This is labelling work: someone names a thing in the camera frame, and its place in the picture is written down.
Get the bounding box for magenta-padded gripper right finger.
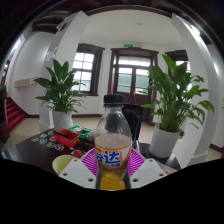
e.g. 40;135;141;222
127;147;168;190

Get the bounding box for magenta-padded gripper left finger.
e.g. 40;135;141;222
58;147;101;190

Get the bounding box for orange soda plastic bottle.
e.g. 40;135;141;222
93;94;133;192

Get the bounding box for small red ball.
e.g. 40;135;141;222
73;149;84;159

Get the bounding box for pale yellow cup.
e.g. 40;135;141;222
51;154;80;176

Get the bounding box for red plastic tray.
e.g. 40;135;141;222
54;128;82;149

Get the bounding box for group of round stickers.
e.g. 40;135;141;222
29;129;66;152

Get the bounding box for black chair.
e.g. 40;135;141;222
121;103;145;143

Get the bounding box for large-leafed potted green plant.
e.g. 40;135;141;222
141;54;216;160

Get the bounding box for small-leafed potted green plant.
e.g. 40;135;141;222
33;59;88;132

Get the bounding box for red carpeted stairs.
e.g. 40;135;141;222
4;97;28;133

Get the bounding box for dark wooden double door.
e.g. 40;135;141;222
107;47;160;106

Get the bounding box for white wall-mounted box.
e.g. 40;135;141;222
13;77;39;89

